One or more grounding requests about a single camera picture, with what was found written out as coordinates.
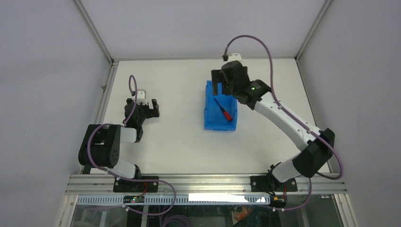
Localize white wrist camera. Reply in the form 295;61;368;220
227;53;242;63
134;89;148;105

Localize white slotted cable duct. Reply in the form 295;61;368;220
77;193;270;206

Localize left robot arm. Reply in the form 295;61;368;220
78;98;160;192

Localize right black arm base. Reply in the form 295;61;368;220
250;174;298;192

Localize aluminium rail frame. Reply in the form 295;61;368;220
55;174;359;227

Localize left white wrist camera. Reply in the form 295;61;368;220
134;89;148;105

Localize blue plastic bin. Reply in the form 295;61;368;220
204;80;238;131

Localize red black screwdriver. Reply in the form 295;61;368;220
214;98;232;122

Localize orange object under table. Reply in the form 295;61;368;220
232;205;253;222

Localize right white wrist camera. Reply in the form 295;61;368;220
227;53;242;63

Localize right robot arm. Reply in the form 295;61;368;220
211;61;335;192

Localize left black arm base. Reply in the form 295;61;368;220
113;176;159;193

